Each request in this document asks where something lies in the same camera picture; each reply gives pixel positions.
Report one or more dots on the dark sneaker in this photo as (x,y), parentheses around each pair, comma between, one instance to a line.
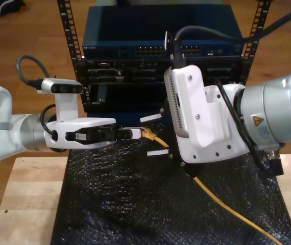
(7,6)

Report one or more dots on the blue network switch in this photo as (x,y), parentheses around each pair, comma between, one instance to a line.
(135,25)

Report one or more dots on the black perforated rack post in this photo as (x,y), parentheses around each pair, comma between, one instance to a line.
(264,15)
(67,29)

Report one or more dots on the blue rack base plate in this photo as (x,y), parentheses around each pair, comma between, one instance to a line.
(127,120)

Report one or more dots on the black bubble wrap mat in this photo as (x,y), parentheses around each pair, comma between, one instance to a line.
(135,204)

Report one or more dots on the black rack server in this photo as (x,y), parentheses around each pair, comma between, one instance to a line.
(135,71)

